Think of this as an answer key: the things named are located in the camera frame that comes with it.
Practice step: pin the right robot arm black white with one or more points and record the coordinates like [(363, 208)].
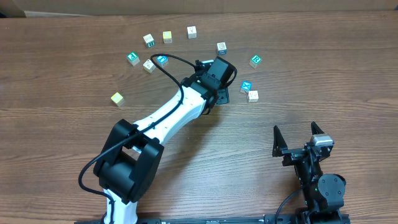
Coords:
[(323, 193)]

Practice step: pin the cardboard wall panel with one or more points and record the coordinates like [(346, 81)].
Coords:
[(22, 8)]

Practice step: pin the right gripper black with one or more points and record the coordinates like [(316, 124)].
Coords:
[(293, 155)]

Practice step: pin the yellow block front left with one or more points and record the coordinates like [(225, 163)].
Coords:
[(118, 99)]

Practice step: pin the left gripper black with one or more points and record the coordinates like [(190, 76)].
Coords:
[(223, 94)]

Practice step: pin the yellow top block back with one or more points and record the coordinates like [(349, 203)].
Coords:
[(167, 37)]

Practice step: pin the green letter block left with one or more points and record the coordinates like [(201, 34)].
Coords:
[(133, 58)]

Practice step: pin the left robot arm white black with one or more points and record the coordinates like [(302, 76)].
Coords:
[(132, 152)]

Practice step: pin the green number block top-left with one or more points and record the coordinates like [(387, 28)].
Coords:
[(149, 40)]

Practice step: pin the plain picture block left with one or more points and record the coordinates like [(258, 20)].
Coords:
[(149, 66)]

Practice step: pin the green R block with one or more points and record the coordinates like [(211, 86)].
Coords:
[(255, 61)]

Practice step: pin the blue H block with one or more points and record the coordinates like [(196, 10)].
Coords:
[(162, 60)]

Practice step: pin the yellow block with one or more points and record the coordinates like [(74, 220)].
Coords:
[(167, 37), (118, 99)]

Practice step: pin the plain wooden block back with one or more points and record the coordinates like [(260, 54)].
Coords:
[(192, 32)]

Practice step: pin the blue sided block picture top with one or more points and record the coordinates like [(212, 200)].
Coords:
[(221, 48)]

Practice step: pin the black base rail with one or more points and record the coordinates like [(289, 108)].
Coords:
[(267, 219)]

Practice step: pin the blue X block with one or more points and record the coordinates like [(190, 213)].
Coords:
[(245, 87)]

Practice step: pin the plain block beside X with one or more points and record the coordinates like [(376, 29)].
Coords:
[(253, 96)]

